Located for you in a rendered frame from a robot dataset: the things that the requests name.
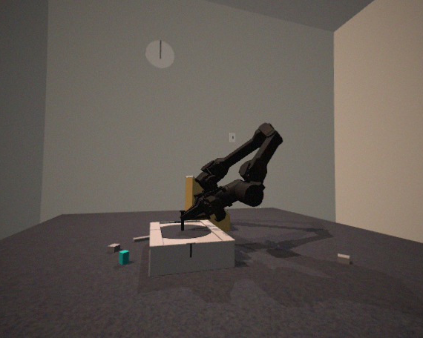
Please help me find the small teal block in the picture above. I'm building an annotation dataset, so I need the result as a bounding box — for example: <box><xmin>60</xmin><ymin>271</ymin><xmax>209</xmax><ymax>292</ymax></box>
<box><xmin>119</xmin><ymin>251</ymin><xmax>129</xmax><ymax>265</ymax></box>

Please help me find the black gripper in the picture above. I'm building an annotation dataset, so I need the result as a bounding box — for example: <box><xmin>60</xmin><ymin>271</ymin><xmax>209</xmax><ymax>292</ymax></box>
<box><xmin>180</xmin><ymin>185</ymin><xmax>234</xmax><ymax>222</ymax></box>

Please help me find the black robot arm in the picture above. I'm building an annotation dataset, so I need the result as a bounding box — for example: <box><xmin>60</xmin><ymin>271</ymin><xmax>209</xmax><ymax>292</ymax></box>
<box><xmin>194</xmin><ymin>123</ymin><xmax>283</xmax><ymax>207</ymax></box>

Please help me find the dark grey round disc with small centre hole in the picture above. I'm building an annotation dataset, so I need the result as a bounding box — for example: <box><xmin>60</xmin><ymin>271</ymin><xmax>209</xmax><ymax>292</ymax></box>
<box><xmin>160</xmin><ymin>225</ymin><xmax>212</xmax><ymax>239</ymax></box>

